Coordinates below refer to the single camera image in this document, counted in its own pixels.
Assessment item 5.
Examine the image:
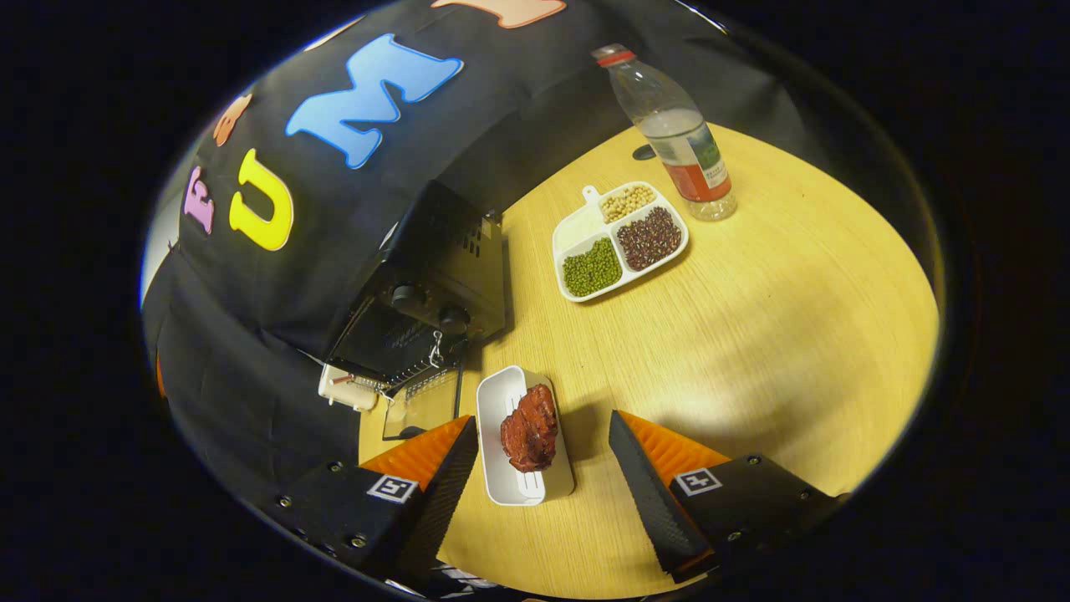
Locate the white rectangular dish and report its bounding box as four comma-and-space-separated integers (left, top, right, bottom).
476, 365, 577, 508

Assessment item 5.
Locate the white toaster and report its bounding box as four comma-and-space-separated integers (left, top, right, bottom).
318, 363, 380, 412

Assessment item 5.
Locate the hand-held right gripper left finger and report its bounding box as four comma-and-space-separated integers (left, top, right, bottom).
263, 416, 480, 586

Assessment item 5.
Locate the black backdrop cloth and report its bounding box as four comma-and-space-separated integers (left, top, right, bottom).
142, 0, 808, 511

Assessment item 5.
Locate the red meat piece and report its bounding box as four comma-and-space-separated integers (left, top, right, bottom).
500, 383, 559, 474

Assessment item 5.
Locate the white divided bean tray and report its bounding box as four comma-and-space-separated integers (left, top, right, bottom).
552, 181, 691, 304

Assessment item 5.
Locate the black electric oven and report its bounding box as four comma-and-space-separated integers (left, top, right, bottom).
322, 180, 509, 441

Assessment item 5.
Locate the clear plastic water bottle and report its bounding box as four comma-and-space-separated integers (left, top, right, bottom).
591, 43, 738, 222

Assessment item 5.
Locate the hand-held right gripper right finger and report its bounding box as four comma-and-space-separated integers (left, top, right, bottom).
609, 410, 841, 584

